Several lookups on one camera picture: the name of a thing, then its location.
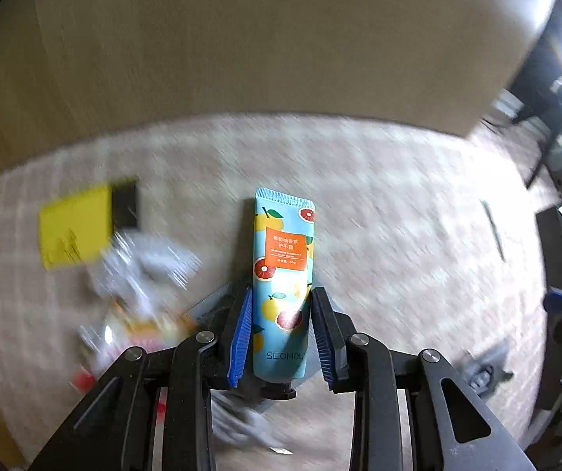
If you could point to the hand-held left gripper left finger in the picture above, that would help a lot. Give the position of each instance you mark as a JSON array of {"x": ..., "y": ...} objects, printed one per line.
[{"x": 239, "y": 338}]

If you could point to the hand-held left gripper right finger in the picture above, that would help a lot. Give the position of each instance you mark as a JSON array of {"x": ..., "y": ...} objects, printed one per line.
[{"x": 322, "y": 338}]

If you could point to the blue fruit-print hand cream tube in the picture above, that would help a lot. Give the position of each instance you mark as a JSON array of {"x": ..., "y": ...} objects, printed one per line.
[{"x": 281, "y": 265}]

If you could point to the red orange snack packet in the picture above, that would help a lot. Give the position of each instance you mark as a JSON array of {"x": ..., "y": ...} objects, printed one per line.
[{"x": 138, "y": 326}]

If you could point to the plaid cloth desktop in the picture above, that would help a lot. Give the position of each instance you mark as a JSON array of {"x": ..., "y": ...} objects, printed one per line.
[{"x": 384, "y": 206}]

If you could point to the small grey object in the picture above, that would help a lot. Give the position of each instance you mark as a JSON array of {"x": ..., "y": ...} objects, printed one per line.
[{"x": 487, "y": 370}]

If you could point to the dark pen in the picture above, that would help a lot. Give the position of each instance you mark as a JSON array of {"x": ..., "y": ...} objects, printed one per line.
[{"x": 492, "y": 228}]

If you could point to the crumpled white wrapper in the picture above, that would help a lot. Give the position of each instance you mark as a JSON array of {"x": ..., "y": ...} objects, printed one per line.
[{"x": 138, "y": 265}]

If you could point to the yellow and black flat case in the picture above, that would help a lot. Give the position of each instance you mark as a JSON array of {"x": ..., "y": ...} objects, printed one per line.
[{"x": 75, "y": 225}]

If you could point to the brown cardboard board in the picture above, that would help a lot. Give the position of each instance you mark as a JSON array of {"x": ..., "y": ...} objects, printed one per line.
[{"x": 261, "y": 49}]

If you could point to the black furniture frame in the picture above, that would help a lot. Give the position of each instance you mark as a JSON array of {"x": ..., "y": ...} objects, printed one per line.
[{"x": 536, "y": 88}]

